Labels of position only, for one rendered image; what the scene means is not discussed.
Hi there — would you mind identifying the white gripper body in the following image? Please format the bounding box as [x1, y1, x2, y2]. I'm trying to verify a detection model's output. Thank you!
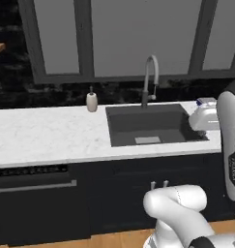
[188, 107, 220, 132]

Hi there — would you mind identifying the black cupboard door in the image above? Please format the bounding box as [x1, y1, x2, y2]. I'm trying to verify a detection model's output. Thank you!
[88, 160, 162, 236]
[158, 153, 235, 224]

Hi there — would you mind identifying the dark grey sink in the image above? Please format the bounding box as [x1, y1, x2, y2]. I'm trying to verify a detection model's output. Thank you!
[104, 103, 210, 148]

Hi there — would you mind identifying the grey curved tap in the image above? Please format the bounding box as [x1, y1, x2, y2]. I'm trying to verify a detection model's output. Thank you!
[140, 54, 161, 109]

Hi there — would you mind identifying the beige soap dispenser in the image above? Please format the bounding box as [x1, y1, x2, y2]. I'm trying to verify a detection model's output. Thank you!
[85, 85, 99, 113]

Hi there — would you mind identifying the grey framed window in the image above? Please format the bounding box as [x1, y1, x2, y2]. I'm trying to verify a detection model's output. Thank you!
[17, 0, 235, 85]

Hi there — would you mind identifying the black dishwasher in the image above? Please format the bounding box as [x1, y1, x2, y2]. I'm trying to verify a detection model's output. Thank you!
[0, 163, 92, 248]

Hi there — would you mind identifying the grey dishwasher handle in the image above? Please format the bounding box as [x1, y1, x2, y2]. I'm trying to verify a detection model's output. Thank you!
[0, 179, 78, 194]

